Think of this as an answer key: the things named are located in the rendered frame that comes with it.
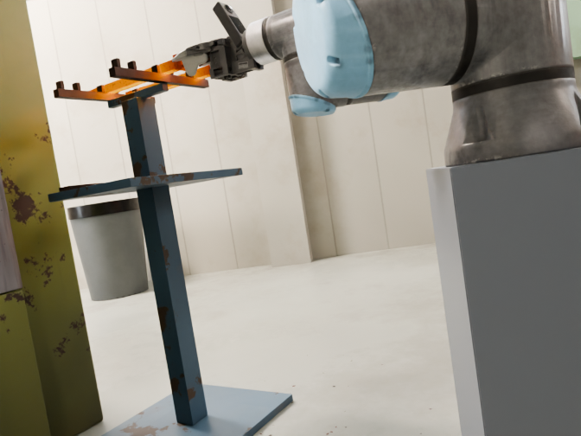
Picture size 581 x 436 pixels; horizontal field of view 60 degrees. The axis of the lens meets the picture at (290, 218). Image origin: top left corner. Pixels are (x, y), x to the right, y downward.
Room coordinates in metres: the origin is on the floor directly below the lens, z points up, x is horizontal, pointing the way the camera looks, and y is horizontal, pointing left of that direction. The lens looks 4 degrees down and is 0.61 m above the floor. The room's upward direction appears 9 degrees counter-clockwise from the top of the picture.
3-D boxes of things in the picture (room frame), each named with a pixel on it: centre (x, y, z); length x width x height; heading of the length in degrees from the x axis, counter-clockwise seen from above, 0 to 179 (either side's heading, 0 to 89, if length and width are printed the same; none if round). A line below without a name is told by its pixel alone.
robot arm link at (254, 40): (1.10, -0.01, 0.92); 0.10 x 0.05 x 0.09; 147
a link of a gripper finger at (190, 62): (1.16, 0.17, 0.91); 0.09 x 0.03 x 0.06; 78
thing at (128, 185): (1.33, 0.35, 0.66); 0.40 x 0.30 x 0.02; 148
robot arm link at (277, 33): (1.05, -0.08, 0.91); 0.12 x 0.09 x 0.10; 57
